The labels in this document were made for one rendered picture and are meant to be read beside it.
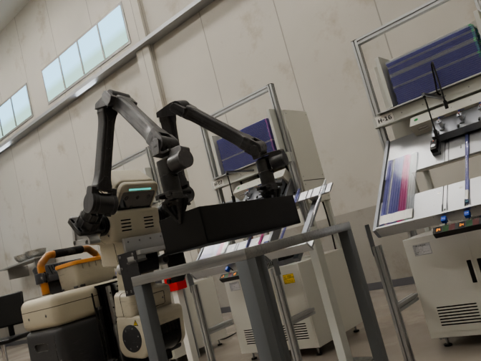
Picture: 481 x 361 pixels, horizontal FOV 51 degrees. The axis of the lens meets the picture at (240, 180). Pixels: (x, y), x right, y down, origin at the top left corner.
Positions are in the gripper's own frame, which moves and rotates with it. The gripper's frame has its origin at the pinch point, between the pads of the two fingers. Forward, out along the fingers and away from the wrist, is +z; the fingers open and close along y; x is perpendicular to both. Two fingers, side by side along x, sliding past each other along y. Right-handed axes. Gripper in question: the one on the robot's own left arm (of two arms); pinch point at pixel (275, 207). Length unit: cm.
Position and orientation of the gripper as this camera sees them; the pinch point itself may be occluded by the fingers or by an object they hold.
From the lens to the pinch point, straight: 201.8
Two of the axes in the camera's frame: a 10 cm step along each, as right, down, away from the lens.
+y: 5.7, -0.4, 8.2
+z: 2.6, 9.6, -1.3
